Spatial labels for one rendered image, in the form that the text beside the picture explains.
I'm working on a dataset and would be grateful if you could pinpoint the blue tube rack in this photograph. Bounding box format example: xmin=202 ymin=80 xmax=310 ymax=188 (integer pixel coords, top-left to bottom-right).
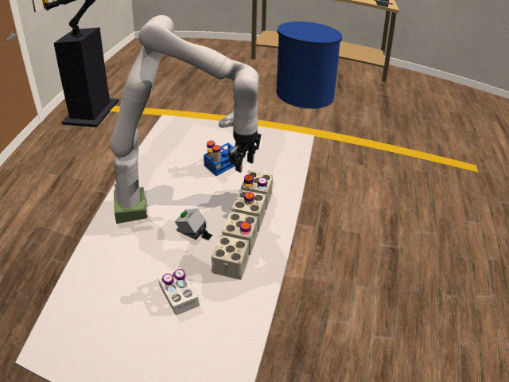
xmin=204 ymin=142 xmax=235 ymax=176

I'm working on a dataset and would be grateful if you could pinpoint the conical tube with pink liquid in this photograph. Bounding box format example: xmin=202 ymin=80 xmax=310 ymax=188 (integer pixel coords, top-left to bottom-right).
xmin=240 ymin=221 xmax=251 ymax=235

